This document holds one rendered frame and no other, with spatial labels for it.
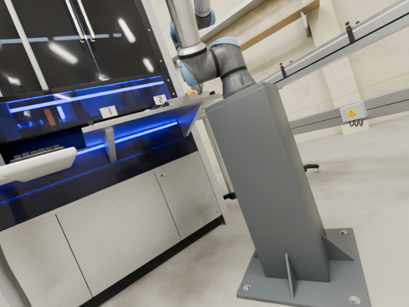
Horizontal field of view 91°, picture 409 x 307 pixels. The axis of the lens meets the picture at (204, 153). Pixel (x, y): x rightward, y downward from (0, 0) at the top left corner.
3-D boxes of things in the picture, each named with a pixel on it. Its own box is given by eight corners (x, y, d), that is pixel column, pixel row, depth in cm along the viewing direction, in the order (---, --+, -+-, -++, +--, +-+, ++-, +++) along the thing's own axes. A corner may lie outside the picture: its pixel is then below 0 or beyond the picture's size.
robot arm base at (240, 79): (262, 88, 87) (255, 66, 86) (252, 87, 74) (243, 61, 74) (232, 102, 95) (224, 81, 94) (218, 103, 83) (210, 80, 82)
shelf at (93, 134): (87, 148, 120) (86, 145, 119) (186, 118, 154) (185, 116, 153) (83, 133, 78) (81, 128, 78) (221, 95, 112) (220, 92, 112)
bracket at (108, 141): (111, 162, 118) (102, 142, 117) (116, 161, 119) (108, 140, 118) (116, 157, 88) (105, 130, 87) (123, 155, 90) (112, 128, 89)
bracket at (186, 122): (184, 136, 142) (177, 119, 141) (187, 135, 143) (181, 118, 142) (207, 126, 112) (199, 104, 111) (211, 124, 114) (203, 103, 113)
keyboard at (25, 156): (27, 173, 91) (25, 169, 91) (63, 162, 99) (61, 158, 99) (10, 164, 59) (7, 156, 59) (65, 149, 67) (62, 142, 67)
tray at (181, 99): (151, 123, 128) (150, 117, 128) (186, 112, 141) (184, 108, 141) (168, 106, 99) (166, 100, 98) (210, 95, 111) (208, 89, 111)
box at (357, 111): (342, 122, 129) (338, 109, 128) (346, 120, 131) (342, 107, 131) (364, 117, 118) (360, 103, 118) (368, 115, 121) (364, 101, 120)
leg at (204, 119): (227, 200, 179) (197, 119, 173) (234, 195, 184) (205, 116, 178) (233, 201, 172) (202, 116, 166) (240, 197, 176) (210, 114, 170)
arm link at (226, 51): (251, 62, 78) (239, 28, 77) (218, 74, 78) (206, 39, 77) (243, 72, 90) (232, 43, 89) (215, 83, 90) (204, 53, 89)
